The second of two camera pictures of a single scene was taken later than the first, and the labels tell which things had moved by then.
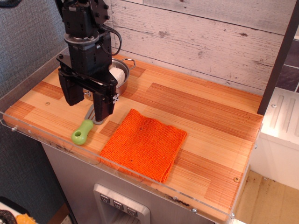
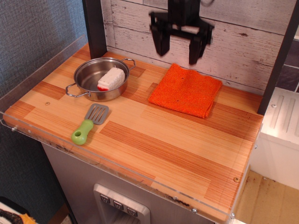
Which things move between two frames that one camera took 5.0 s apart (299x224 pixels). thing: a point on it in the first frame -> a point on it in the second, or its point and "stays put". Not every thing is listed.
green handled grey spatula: x=79 y=136 stays put
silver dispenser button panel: x=115 y=208 stays put
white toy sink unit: x=276 y=156 stays put
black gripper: x=89 y=66 -> x=185 y=12
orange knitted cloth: x=144 y=147 -> x=186 y=91
